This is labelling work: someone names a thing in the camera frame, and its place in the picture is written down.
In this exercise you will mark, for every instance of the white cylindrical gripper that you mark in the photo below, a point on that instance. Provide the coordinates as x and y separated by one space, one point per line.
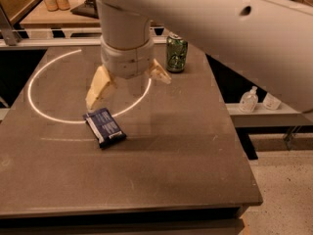
126 62

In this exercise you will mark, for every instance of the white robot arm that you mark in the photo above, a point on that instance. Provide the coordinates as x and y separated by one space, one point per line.
269 42

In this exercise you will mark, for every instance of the blue rxbar blueberry wrapper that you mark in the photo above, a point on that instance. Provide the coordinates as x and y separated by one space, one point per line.
104 127

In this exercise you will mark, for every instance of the green soda can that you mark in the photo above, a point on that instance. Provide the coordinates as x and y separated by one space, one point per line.
176 52

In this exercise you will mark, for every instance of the black monitor stand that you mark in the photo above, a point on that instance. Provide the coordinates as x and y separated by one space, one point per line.
87 9

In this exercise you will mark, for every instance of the wooden back desk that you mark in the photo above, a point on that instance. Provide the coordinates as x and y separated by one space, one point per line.
40 17

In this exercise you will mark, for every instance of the clear sanitizer pump bottle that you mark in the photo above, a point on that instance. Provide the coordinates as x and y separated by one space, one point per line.
249 100

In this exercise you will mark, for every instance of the grey side shelf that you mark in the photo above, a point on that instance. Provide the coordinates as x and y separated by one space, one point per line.
262 117

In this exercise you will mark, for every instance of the metal rail with posts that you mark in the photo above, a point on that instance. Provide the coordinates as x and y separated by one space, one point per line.
11 38

